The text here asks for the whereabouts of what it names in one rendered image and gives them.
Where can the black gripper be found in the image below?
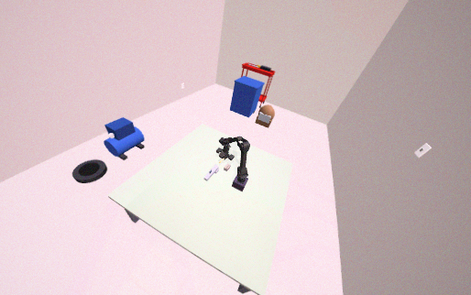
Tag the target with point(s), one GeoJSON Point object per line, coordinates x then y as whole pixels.
{"type": "Point", "coordinates": [228, 155]}

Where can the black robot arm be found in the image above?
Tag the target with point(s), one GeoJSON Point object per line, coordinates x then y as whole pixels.
{"type": "Point", "coordinates": [244, 147]}

